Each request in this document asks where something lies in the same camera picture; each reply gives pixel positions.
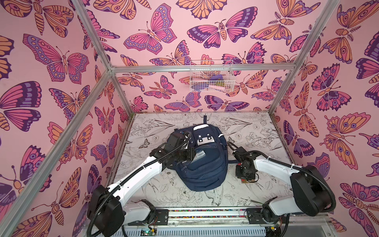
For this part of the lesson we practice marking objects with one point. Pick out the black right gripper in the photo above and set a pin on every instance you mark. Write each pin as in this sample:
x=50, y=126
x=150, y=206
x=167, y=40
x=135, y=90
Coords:
x=243, y=171

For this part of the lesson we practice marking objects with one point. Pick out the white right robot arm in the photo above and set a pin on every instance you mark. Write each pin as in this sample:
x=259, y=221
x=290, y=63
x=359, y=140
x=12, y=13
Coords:
x=311, y=194

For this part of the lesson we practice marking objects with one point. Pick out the navy blue backpack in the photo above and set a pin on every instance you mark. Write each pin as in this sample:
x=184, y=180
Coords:
x=210, y=172

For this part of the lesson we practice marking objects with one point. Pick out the clear pack of pens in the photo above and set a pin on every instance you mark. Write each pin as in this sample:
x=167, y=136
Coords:
x=199, y=155

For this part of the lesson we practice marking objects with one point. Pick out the aluminium frame post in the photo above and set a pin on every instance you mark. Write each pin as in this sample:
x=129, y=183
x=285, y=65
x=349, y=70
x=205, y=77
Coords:
x=319, y=25

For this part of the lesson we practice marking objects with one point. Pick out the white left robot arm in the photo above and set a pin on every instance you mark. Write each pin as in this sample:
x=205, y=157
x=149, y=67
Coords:
x=108, y=210

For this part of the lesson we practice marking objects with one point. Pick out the white wire basket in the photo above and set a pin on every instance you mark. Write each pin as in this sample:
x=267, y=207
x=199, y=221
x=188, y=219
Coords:
x=211, y=77

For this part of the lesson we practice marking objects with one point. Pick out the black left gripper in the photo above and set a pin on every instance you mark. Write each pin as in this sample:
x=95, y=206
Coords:
x=189, y=155

